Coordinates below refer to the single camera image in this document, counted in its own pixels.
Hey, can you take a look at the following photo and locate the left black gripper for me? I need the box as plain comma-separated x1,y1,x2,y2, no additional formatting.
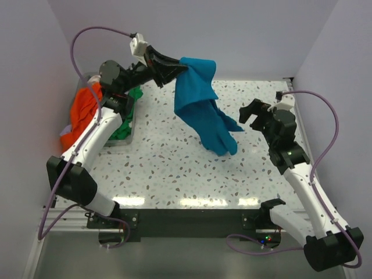
121,46,187,94

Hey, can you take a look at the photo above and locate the blue t shirt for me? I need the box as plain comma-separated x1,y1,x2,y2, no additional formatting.
174,57,243,156

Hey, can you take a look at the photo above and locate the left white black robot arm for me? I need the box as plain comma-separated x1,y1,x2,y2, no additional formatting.
46,46,188,228

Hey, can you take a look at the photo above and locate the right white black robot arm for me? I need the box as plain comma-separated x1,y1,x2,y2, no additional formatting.
239,99,364,271

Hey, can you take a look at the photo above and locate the pale pink t shirt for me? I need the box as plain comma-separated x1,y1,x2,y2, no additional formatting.
87,75,101,85

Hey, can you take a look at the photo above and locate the green t shirt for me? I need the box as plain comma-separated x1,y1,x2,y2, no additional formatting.
109,86,143,140

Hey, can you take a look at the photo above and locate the clear plastic bin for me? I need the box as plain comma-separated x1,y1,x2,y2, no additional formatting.
75,72,137,147

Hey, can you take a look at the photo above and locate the orange t shirt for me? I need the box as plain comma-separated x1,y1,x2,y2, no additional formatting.
60,87,98,152

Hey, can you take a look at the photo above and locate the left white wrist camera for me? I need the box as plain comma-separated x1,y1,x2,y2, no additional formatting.
130,33,148,56

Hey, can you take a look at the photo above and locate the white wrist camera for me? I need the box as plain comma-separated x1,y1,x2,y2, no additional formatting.
130,33,148,56
267,91,295,112

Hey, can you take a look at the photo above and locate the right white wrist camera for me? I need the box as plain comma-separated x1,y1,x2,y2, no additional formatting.
267,91,295,112

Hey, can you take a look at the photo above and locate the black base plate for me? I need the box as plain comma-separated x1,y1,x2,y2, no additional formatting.
85,209,281,245

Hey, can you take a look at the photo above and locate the aluminium frame rail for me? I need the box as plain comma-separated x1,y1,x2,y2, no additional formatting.
38,204,113,237

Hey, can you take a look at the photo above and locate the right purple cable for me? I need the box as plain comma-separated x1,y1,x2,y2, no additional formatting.
226,90,364,268

